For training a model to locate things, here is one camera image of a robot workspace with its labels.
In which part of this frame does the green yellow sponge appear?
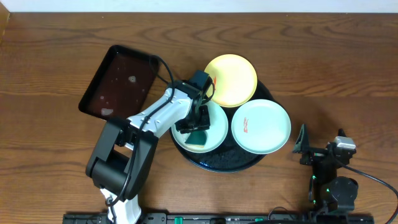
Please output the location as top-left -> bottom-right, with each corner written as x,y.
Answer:
185,131 -> 207,147

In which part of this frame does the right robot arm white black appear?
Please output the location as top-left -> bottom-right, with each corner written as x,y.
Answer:
293,124 -> 358,214

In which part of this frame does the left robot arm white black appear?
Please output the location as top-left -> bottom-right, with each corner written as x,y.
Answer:
86,78 -> 214,223

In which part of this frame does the round black tray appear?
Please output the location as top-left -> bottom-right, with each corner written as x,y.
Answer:
169,80 -> 279,173

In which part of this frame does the rectangular black tray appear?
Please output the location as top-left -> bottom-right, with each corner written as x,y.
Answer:
78,45 -> 159,120

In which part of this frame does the light green plate with stain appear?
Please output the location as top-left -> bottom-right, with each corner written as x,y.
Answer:
231,99 -> 292,154

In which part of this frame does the yellow plate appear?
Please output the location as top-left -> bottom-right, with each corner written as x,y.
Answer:
205,54 -> 257,108

